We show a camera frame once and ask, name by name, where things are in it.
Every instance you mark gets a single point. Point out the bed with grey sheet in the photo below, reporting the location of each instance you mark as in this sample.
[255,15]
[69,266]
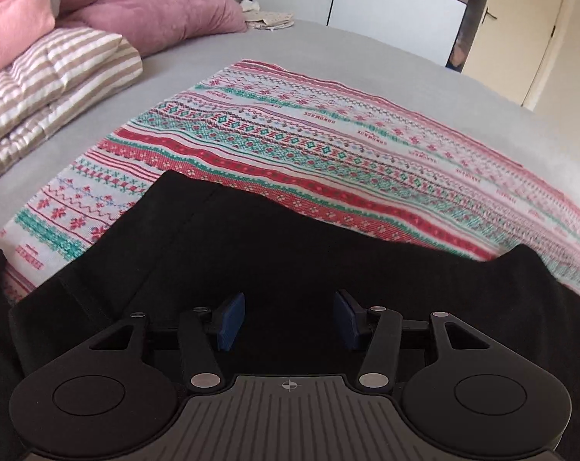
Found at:
[184,72]

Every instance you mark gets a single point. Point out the cream door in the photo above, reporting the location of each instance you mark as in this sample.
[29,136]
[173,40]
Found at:
[515,33]

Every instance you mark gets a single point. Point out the white and grey wardrobe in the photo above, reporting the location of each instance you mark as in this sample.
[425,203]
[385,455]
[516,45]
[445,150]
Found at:
[386,5]

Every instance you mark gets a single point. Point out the beige striped quilt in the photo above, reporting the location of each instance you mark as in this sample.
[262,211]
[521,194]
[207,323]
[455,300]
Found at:
[45,81]

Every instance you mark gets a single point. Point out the red green patterned blanket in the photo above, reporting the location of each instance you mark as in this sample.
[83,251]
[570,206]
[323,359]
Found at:
[319,153]

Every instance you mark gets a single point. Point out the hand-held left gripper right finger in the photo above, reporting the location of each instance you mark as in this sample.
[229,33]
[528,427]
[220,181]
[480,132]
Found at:
[345,320]

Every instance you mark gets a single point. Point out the beige folded cloth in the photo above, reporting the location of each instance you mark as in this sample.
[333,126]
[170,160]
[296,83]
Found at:
[268,17]

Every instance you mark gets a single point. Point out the clothes on wardrobe shelf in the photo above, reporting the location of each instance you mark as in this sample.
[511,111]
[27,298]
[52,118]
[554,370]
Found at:
[457,53]

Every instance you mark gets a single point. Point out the pink duvet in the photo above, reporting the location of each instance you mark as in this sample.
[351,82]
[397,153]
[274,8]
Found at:
[11,19]

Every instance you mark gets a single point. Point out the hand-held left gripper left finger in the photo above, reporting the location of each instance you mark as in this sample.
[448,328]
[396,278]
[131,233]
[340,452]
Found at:
[230,320]

